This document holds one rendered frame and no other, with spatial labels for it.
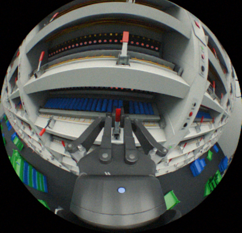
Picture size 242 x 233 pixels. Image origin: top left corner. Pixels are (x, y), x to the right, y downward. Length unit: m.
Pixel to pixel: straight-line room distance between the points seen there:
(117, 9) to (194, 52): 0.22
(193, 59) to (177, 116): 0.18
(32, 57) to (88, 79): 0.40
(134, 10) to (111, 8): 0.05
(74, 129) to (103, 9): 0.37
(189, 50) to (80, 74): 0.29
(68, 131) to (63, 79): 0.18
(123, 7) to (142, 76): 0.19
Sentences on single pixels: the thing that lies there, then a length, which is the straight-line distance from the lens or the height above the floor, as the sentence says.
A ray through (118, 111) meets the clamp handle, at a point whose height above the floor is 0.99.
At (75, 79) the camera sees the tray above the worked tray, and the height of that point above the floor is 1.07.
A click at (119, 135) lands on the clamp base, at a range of 0.23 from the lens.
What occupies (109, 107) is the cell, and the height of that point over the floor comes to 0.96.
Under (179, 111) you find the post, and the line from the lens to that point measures 0.26.
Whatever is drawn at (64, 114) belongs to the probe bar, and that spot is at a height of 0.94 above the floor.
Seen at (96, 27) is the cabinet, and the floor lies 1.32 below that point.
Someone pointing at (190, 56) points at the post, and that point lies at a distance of 0.26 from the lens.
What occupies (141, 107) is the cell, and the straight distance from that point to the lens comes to 0.31.
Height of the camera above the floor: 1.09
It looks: 30 degrees down
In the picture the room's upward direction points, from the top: 6 degrees clockwise
